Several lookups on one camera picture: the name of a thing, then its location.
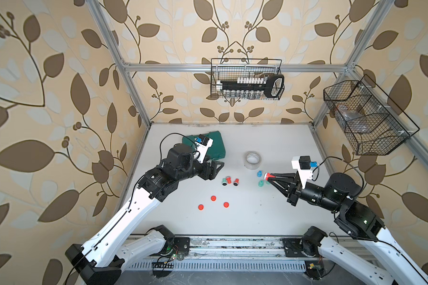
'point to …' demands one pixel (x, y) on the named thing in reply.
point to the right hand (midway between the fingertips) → (269, 177)
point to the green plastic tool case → (217, 149)
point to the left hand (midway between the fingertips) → (214, 158)
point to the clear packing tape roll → (252, 160)
